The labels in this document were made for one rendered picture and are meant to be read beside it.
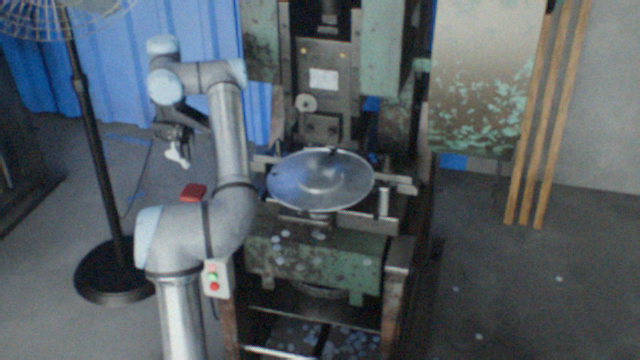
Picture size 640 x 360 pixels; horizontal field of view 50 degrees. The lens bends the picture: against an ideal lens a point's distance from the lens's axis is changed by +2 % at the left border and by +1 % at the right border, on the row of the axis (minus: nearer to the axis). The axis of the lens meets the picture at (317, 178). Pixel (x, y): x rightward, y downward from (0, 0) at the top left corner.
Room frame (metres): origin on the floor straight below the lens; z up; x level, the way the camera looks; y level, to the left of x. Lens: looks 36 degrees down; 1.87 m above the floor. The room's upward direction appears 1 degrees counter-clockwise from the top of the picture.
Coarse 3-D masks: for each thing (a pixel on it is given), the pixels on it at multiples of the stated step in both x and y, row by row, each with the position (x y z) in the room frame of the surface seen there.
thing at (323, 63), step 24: (312, 24) 1.63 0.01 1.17; (336, 24) 1.59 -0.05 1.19; (312, 48) 1.54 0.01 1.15; (336, 48) 1.52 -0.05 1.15; (312, 72) 1.54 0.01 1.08; (336, 72) 1.52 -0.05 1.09; (312, 96) 1.53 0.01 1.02; (336, 96) 1.52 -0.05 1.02; (312, 120) 1.51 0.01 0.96; (336, 120) 1.49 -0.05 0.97; (336, 144) 1.49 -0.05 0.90
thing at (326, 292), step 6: (294, 282) 1.50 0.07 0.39; (300, 282) 1.48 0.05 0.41; (300, 288) 1.49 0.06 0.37; (306, 288) 1.47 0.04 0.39; (312, 288) 1.46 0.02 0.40; (318, 288) 1.45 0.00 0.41; (324, 288) 1.55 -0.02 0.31; (330, 288) 1.55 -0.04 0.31; (336, 288) 1.55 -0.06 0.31; (312, 294) 1.47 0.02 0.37; (318, 294) 1.46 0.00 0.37; (324, 294) 1.45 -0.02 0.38; (330, 294) 1.45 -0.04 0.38; (336, 294) 1.45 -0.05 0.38; (342, 294) 1.45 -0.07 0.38; (348, 294) 1.46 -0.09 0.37
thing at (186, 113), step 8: (184, 104) 1.49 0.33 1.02; (176, 112) 1.46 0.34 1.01; (184, 112) 1.47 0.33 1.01; (192, 112) 1.48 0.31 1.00; (200, 112) 1.49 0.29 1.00; (184, 120) 1.46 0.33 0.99; (192, 120) 1.45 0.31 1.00; (200, 120) 1.46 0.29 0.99; (208, 120) 1.47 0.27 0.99; (200, 128) 1.45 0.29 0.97; (208, 128) 1.45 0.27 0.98; (208, 136) 1.45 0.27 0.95
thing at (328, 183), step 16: (288, 160) 1.59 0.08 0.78; (304, 160) 1.58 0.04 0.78; (320, 160) 1.58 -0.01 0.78; (336, 160) 1.58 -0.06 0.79; (352, 160) 1.57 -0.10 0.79; (272, 176) 1.51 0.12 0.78; (288, 176) 1.51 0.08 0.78; (304, 176) 1.50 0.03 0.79; (320, 176) 1.49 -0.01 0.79; (336, 176) 1.49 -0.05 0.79; (352, 176) 1.50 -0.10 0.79; (368, 176) 1.49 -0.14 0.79; (272, 192) 1.44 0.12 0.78; (288, 192) 1.43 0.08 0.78; (304, 192) 1.43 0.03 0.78; (320, 192) 1.43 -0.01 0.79; (336, 192) 1.43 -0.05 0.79; (352, 192) 1.42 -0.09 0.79; (368, 192) 1.42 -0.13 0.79; (320, 208) 1.36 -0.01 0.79; (336, 208) 1.35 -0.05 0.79
